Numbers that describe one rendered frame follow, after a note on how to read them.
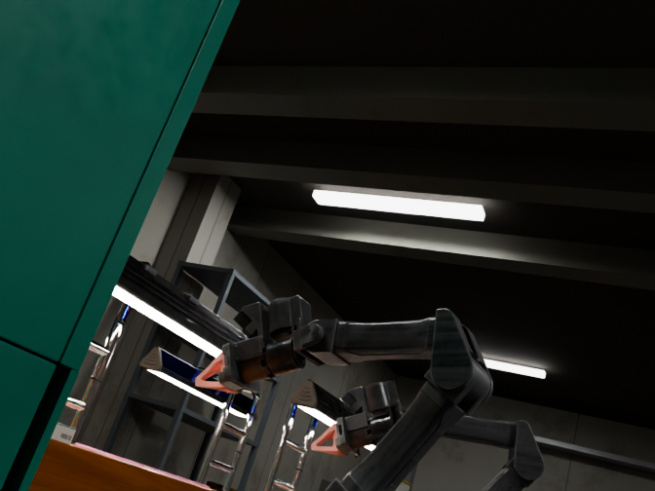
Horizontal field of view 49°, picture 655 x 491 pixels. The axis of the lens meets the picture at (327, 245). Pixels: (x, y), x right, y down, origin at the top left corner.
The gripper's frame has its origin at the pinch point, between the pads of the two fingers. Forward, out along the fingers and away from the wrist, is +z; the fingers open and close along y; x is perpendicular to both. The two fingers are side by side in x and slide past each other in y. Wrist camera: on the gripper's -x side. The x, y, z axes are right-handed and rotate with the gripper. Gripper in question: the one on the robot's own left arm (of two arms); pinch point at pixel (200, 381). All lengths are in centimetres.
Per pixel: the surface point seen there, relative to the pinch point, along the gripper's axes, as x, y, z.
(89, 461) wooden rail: 21.3, 34.8, -5.7
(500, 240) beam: -187, -341, -30
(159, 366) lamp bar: -39, -70, 58
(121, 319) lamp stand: -23.5, -10.1, 25.3
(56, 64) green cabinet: -10, 64, -24
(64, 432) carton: 17.8, 37.4, -4.0
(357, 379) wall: -245, -687, 207
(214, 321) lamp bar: -20.9, -19.0, 7.5
